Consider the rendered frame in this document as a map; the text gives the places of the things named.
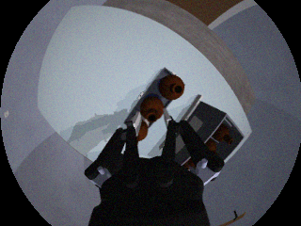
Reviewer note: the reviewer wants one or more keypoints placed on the black flat tray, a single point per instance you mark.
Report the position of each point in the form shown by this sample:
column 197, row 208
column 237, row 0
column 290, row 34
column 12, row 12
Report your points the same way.
column 152, row 89

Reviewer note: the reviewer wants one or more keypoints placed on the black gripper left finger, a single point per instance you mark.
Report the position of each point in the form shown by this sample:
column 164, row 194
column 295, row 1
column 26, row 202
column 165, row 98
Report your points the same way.
column 103, row 167

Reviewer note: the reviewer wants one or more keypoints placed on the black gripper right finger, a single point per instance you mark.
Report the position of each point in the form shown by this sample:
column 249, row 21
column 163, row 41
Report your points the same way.
column 208, row 164

